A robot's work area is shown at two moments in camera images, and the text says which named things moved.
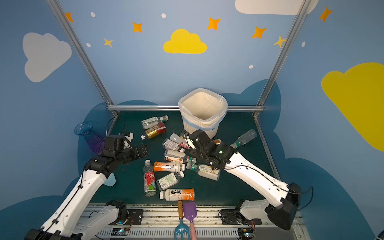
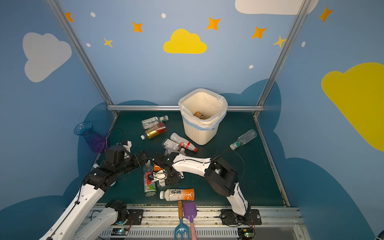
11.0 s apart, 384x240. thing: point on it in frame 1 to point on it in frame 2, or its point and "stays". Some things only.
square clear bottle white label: x=170 y=144 stays
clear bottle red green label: x=150 y=188 stays
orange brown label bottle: x=217 y=141 to x=199 y=114
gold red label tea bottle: x=160 y=128 stays
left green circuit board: x=119 y=231 stays
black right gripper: x=197 y=142 to x=168 y=174
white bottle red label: x=181 y=141 stays
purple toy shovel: x=190 y=212 stays
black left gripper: x=135 y=151 to x=141 y=157
